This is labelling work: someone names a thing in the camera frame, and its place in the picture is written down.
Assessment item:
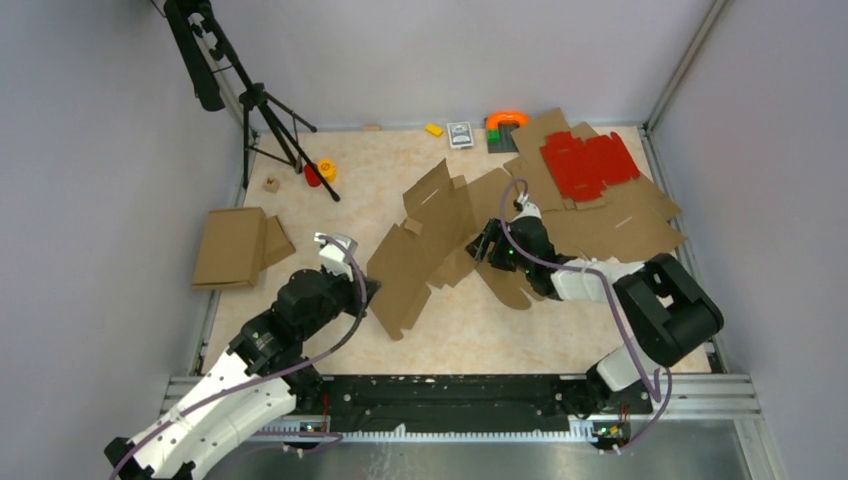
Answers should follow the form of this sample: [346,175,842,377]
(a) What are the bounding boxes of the black camera tripod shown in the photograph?
[153,0,341,202]

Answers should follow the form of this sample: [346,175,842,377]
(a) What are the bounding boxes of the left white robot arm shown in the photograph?
[104,232,380,479]

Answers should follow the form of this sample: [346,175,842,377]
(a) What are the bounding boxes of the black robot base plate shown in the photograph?
[294,374,653,437]

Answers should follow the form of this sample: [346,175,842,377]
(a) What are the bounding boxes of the playing card deck box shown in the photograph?
[446,121,474,150]

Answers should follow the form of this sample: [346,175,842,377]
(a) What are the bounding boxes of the small brown cardboard blank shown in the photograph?
[504,157,607,213]

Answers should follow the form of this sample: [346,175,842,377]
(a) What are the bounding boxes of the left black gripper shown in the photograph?
[300,261,381,339]

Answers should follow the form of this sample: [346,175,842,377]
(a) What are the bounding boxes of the folded brown cardboard box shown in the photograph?
[191,207,296,290]

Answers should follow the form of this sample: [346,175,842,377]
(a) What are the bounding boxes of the red flat cardboard blank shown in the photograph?
[540,132,641,202]

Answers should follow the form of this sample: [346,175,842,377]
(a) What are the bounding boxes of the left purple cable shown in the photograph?
[109,235,370,480]

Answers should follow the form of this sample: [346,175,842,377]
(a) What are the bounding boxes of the yellow small block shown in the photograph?
[425,123,444,137]

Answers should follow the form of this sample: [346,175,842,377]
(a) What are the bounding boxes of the brown cardboard box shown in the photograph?
[191,207,296,290]
[367,160,511,341]

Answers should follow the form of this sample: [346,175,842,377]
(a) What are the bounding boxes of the yellow round toy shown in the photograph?
[317,158,337,184]

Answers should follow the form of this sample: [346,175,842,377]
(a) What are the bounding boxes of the orange horseshoe toy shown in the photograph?
[485,111,529,130]

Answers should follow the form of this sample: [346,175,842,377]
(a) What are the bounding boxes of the purple cable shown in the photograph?
[498,177,674,455]
[109,235,370,480]

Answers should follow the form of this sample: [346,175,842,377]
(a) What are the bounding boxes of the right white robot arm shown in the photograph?
[465,193,725,419]

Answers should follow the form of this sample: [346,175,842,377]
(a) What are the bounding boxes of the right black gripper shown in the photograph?
[466,217,534,273]

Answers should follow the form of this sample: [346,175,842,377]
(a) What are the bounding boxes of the small wooden cube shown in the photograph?
[262,176,281,194]

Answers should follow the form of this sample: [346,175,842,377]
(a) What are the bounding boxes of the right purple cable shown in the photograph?
[498,177,674,455]

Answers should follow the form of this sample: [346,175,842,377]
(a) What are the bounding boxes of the grey lego base plate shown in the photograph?
[487,124,518,154]

